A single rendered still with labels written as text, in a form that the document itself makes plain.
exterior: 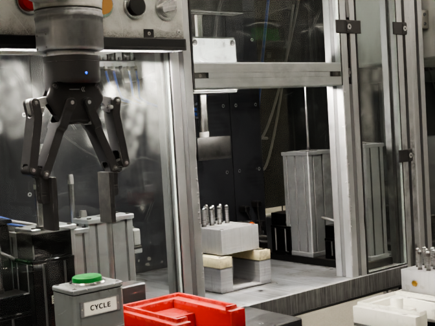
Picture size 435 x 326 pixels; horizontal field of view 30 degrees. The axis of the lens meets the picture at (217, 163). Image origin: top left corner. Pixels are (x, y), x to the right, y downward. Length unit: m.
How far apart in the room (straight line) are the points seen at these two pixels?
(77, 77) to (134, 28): 0.24
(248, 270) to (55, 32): 0.74
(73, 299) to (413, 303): 0.73
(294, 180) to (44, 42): 0.86
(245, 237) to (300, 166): 0.27
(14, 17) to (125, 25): 0.18
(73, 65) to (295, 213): 0.87
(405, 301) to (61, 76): 0.82
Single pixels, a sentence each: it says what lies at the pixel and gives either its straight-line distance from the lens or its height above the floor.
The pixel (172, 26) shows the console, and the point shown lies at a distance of 1.33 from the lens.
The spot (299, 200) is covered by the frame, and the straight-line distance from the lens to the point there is 1.80.
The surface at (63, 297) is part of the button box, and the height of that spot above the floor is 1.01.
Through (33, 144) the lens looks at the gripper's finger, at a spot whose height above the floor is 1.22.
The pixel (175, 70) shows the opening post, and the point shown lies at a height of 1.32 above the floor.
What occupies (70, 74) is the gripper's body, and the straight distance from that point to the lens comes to 1.07.
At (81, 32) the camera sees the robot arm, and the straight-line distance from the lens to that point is 1.07.
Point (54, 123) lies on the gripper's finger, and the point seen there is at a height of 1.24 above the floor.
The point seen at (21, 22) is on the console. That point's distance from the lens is 1.19.
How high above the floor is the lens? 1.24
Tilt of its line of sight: 3 degrees down
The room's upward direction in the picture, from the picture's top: 3 degrees counter-clockwise
